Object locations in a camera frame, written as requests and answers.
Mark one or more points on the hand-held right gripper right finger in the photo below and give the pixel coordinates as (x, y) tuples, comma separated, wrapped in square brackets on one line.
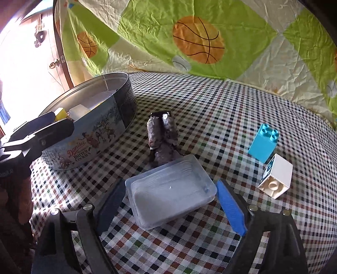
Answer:
[(231, 208)]

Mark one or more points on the round metal cookie tin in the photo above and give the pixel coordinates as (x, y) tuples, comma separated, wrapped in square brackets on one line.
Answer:
[(105, 126)]

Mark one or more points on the clear plastic box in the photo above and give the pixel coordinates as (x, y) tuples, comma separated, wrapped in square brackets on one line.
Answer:
[(168, 195)]

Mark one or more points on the hanging door ornament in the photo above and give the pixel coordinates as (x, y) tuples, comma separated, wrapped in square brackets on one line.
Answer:
[(40, 34)]

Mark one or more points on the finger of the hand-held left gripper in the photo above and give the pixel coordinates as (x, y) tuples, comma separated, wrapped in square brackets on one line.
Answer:
[(34, 123), (52, 133)]

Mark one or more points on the translucent white block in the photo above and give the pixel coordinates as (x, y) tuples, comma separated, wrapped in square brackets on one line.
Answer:
[(79, 111)]

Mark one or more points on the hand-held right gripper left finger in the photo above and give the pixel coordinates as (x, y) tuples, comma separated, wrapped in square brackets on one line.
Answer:
[(112, 202)]

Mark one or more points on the basketball print blanket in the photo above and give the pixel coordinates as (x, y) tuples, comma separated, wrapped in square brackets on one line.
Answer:
[(237, 31)]

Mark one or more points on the blue building block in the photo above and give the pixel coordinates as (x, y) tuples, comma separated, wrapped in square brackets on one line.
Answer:
[(263, 145)]

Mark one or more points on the wooden door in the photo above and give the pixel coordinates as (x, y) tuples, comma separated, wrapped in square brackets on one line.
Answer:
[(23, 65)]

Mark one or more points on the checkered tablecloth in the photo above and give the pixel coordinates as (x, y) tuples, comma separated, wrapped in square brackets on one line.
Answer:
[(223, 118)]

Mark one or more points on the white building block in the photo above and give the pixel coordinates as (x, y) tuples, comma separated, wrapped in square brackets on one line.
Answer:
[(281, 171)]

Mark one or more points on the yellow block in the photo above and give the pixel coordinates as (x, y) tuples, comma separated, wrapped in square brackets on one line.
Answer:
[(60, 114)]

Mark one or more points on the person's left forearm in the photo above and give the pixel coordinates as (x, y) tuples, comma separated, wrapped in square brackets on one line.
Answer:
[(24, 197)]

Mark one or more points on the dark brown figurine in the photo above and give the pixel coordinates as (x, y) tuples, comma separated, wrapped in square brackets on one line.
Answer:
[(162, 137)]

